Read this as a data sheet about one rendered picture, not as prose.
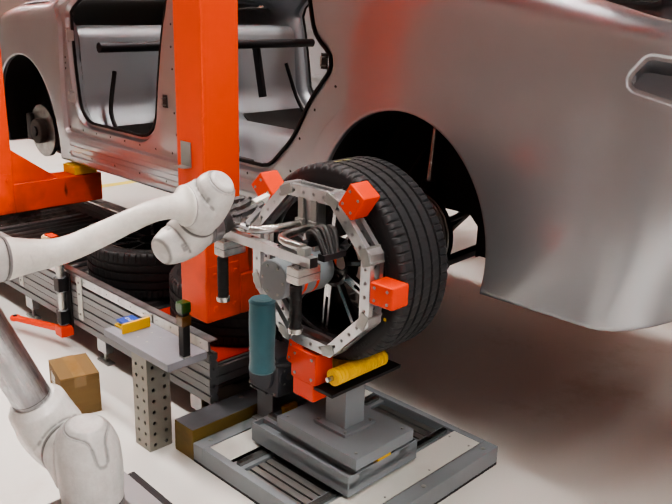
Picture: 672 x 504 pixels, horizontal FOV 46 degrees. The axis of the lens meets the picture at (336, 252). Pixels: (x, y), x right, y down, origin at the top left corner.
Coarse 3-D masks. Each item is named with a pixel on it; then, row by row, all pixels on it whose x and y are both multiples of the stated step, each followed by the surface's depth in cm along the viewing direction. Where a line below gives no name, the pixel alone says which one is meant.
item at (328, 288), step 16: (288, 208) 268; (336, 224) 257; (368, 224) 243; (352, 256) 258; (336, 272) 266; (352, 272) 259; (384, 272) 243; (336, 288) 291; (352, 288) 257; (304, 304) 278; (320, 304) 282; (336, 304) 285; (352, 304) 288; (304, 320) 274; (320, 320) 274; (336, 320) 276; (352, 320) 260; (336, 336) 264
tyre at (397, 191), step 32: (352, 160) 259; (384, 160) 263; (384, 192) 244; (416, 192) 251; (384, 224) 238; (416, 224) 244; (384, 256) 241; (416, 256) 241; (416, 288) 243; (384, 320) 246; (416, 320) 252; (352, 352) 260
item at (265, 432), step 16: (304, 400) 314; (272, 416) 299; (256, 432) 296; (272, 432) 294; (272, 448) 291; (288, 448) 284; (304, 448) 284; (400, 448) 282; (416, 448) 289; (304, 464) 279; (320, 464) 273; (336, 464) 275; (384, 464) 277; (400, 464) 284; (320, 480) 275; (336, 480) 268; (352, 480) 266; (368, 480) 272
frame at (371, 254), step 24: (288, 192) 253; (312, 192) 246; (336, 192) 241; (264, 216) 264; (336, 216) 240; (360, 240) 235; (360, 288) 239; (288, 312) 272; (360, 312) 241; (288, 336) 268; (312, 336) 262; (360, 336) 249
